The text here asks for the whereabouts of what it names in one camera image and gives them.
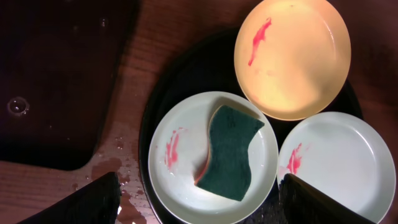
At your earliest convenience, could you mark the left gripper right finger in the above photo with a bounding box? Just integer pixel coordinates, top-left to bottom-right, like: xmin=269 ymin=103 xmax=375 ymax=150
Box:
xmin=279 ymin=174 xmax=374 ymax=224

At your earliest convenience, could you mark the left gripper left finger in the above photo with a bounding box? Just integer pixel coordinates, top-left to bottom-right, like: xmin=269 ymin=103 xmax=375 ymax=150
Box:
xmin=19 ymin=172 xmax=121 ymax=224

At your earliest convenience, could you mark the green and yellow sponge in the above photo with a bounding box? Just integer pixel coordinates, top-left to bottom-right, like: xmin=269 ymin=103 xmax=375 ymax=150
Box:
xmin=194 ymin=105 xmax=264 ymax=201

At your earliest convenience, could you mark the light green plate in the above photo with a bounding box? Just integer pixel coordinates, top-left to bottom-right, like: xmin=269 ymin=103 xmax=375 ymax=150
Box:
xmin=277 ymin=112 xmax=396 ymax=223
xmin=148 ymin=91 xmax=279 ymax=223

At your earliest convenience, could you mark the dark rectangular water tray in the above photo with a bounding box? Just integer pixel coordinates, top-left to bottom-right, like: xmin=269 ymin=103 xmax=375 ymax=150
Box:
xmin=1 ymin=0 xmax=141 ymax=170

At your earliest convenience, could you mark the round black tray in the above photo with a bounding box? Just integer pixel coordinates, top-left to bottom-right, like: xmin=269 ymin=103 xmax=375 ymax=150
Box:
xmin=139 ymin=29 xmax=363 ymax=223

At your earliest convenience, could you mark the yellow plate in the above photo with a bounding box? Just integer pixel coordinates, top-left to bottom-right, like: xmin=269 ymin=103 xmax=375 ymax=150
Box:
xmin=234 ymin=0 xmax=351 ymax=121

